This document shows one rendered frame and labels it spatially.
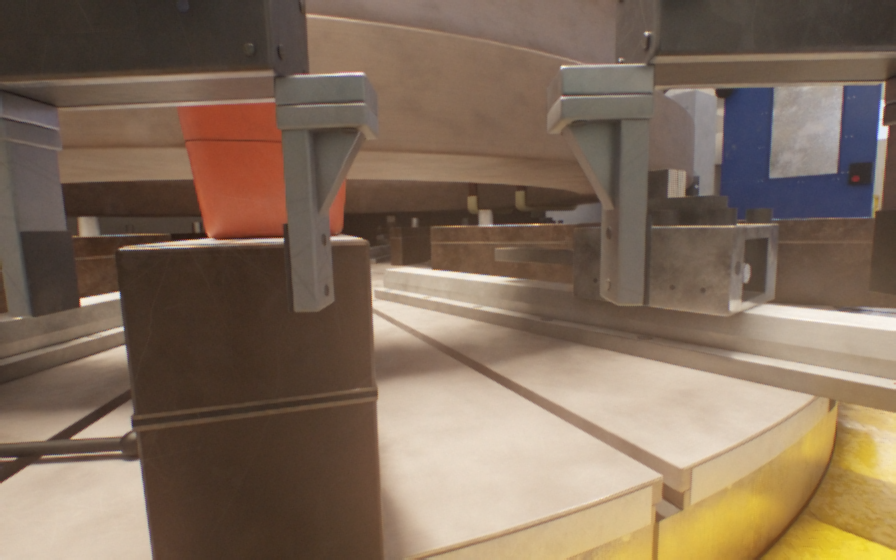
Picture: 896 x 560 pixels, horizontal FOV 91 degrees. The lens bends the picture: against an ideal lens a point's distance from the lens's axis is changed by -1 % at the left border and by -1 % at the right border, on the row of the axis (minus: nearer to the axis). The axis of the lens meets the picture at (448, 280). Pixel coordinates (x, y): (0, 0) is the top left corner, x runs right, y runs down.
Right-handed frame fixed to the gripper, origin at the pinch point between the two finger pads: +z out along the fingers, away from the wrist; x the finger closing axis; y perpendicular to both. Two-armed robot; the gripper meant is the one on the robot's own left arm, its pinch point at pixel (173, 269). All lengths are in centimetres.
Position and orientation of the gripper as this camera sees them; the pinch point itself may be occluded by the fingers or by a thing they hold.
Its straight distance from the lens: 25.1
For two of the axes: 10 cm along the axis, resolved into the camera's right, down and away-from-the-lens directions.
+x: -10.0, 0.2, 0.3
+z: 0.3, 9.9, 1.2
